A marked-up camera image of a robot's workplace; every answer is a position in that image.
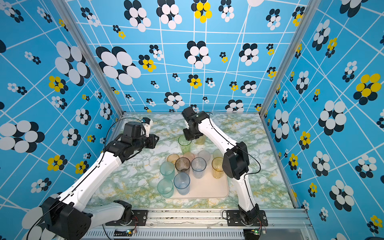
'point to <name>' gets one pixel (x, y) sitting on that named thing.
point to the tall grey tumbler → (182, 165)
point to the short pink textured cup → (190, 156)
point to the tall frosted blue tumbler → (181, 181)
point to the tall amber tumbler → (217, 169)
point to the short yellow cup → (172, 158)
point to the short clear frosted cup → (204, 154)
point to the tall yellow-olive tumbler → (201, 140)
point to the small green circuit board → (127, 233)
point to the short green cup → (217, 153)
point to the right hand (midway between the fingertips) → (190, 137)
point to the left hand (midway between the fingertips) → (157, 136)
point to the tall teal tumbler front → (167, 170)
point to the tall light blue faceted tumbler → (198, 166)
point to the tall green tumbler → (185, 144)
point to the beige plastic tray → (207, 188)
